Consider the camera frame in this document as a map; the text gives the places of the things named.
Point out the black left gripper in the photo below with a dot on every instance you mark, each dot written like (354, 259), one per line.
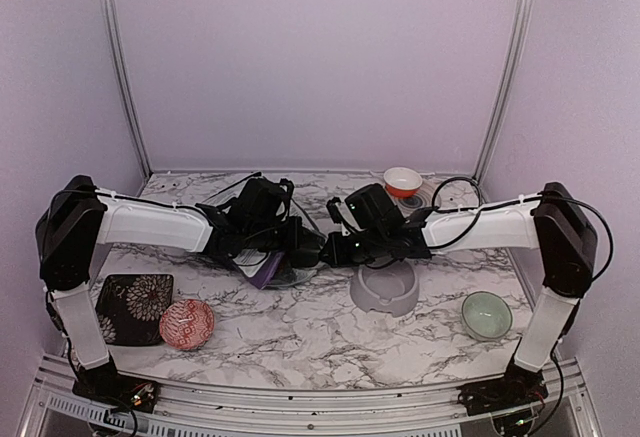
(293, 241)

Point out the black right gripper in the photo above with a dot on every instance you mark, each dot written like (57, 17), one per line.
(340, 257)

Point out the purple puppy food bag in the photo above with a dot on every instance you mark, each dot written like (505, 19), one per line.
(274, 270)

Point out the grey double pet bowl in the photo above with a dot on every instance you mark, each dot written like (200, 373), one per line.
(393, 290)

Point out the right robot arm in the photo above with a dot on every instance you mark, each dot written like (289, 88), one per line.
(551, 221)

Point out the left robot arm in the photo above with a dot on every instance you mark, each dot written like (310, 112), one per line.
(83, 216)

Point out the spiral pattern ceramic plate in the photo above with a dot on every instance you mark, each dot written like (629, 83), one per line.
(423, 198)

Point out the orange white ceramic bowl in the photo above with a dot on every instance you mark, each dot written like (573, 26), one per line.
(402, 182)

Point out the red patterned ceramic bowl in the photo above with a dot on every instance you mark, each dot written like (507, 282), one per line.
(187, 324)

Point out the pale green glass bowl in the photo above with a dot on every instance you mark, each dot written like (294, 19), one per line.
(486, 316)

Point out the black floral square plate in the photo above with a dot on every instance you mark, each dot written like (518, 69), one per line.
(130, 306)

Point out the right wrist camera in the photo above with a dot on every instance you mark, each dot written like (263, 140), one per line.
(333, 208)

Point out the aluminium front frame rail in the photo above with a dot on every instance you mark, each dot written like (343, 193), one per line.
(188, 409)

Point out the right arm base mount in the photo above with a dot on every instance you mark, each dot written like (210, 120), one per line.
(515, 387)

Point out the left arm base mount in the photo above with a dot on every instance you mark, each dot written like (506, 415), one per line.
(107, 385)

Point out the aluminium left corner post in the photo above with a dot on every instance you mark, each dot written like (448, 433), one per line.
(124, 87)

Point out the aluminium corner post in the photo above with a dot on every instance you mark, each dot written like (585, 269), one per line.
(515, 49)
(124, 87)

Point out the aluminium right corner post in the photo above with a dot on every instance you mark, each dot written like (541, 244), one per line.
(515, 49)

